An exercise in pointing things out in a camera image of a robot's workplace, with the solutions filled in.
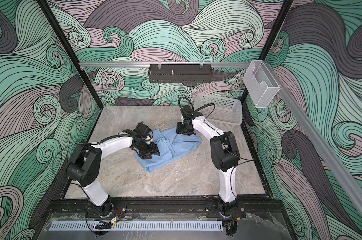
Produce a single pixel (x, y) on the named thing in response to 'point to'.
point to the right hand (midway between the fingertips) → (179, 131)
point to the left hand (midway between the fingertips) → (157, 154)
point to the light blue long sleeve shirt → (169, 144)
